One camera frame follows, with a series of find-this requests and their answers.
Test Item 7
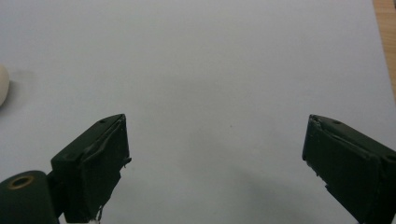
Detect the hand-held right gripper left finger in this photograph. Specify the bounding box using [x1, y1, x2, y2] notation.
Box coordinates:
[46, 113, 133, 224]

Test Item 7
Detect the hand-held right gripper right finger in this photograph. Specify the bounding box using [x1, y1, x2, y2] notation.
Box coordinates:
[302, 114, 396, 224]

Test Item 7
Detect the white round object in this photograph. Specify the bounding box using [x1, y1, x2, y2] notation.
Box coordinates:
[0, 63, 10, 107]

